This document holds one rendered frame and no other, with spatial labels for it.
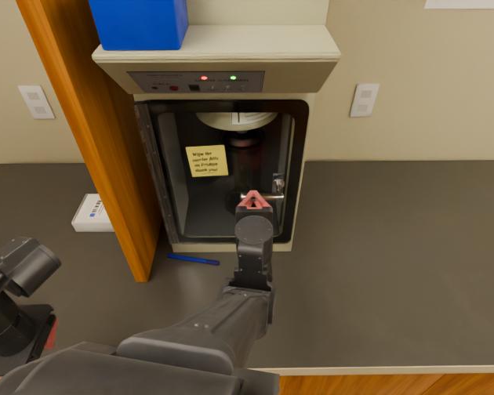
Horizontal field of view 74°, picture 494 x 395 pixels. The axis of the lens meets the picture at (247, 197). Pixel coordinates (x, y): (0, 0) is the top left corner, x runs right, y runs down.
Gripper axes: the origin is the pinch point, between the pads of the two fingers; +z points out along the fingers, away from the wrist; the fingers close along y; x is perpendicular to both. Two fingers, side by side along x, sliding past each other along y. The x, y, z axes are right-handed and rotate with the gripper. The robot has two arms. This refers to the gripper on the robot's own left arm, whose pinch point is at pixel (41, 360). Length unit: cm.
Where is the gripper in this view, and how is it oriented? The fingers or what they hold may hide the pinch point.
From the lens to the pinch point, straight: 69.4
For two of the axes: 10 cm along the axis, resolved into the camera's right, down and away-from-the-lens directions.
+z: 0.0, 7.2, 6.9
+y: -0.2, -6.9, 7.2
